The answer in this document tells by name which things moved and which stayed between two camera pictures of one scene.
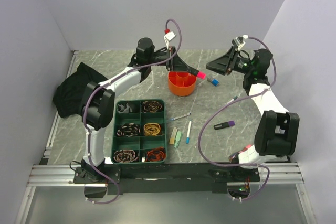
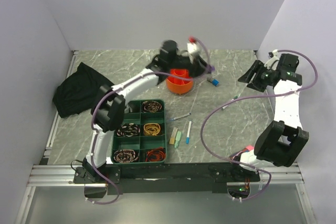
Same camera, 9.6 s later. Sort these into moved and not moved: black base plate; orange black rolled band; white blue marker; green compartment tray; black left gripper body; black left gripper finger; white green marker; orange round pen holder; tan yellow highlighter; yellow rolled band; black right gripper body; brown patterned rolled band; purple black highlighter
Moved: black left gripper body; purple black highlighter; black right gripper body; white green marker; black left gripper finger; orange round pen holder
Not moved: yellow rolled band; orange black rolled band; black base plate; brown patterned rolled band; green compartment tray; white blue marker; tan yellow highlighter
